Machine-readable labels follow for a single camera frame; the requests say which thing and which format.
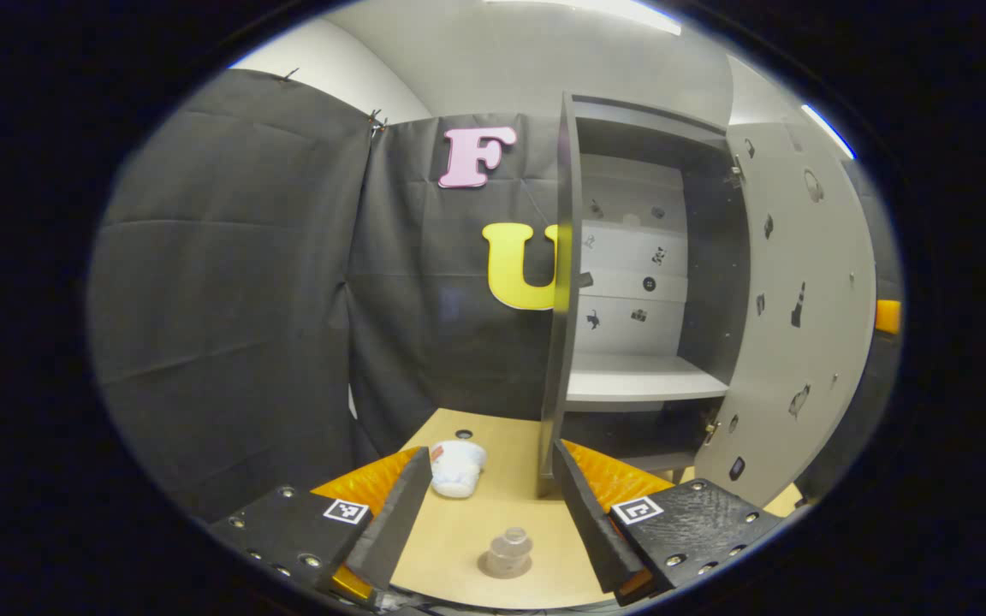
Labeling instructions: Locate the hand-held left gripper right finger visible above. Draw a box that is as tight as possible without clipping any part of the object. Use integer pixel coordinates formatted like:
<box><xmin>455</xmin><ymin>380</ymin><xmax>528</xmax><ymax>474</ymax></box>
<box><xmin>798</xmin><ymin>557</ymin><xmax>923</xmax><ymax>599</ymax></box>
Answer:
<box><xmin>550</xmin><ymin>440</ymin><xmax>789</xmax><ymax>607</ymax></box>

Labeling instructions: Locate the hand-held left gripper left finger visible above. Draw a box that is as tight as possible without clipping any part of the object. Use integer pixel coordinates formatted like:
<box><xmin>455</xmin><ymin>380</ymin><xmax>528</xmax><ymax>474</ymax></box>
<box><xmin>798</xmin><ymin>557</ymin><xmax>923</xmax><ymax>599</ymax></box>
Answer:
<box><xmin>209</xmin><ymin>445</ymin><xmax>434</xmax><ymax>604</ymax></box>

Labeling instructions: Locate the beige cabinet door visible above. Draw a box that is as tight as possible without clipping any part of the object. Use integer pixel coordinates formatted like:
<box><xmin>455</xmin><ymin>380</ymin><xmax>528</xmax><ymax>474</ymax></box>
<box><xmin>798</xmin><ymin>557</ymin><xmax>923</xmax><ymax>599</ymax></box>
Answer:
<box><xmin>694</xmin><ymin>120</ymin><xmax>879</xmax><ymax>510</ymax></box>

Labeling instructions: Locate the clear plastic bottle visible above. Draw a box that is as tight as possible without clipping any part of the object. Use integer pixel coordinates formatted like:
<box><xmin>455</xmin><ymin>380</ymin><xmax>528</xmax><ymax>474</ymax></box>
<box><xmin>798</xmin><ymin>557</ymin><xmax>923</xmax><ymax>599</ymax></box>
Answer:
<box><xmin>490</xmin><ymin>527</ymin><xmax>533</xmax><ymax>572</ymax></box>

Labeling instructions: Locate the round brown coaster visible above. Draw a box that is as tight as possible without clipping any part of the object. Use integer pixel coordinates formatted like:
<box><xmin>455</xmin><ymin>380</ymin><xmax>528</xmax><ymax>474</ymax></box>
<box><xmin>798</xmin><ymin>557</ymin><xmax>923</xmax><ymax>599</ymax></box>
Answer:
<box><xmin>477</xmin><ymin>548</ymin><xmax>536</xmax><ymax>580</ymax></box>

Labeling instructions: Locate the dark grey cabinet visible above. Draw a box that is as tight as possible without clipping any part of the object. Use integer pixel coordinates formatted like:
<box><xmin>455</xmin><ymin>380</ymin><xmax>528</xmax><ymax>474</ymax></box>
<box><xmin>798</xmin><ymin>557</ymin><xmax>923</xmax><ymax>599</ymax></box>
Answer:
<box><xmin>536</xmin><ymin>90</ymin><xmax>751</xmax><ymax>499</ymax></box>

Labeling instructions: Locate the white cabinet shelf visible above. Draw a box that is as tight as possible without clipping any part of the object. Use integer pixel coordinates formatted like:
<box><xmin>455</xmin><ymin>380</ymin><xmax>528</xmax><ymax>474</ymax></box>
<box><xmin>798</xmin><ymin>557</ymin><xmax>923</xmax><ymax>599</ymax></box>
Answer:
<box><xmin>566</xmin><ymin>351</ymin><xmax>729</xmax><ymax>405</ymax></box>

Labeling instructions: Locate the white soft pouch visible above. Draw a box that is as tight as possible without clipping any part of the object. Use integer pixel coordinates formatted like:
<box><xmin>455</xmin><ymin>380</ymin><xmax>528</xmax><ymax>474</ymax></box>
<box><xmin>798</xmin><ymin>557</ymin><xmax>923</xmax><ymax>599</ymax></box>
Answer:
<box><xmin>429</xmin><ymin>440</ymin><xmax>488</xmax><ymax>500</ymax></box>

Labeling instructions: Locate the black backdrop cloth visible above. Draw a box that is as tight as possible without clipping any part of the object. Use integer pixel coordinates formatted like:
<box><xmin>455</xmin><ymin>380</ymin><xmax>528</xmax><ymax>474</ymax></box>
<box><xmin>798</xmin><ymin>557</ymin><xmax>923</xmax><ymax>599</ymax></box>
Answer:
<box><xmin>86</xmin><ymin>68</ymin><xmax>903</xmax><ymax>523</ymax></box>

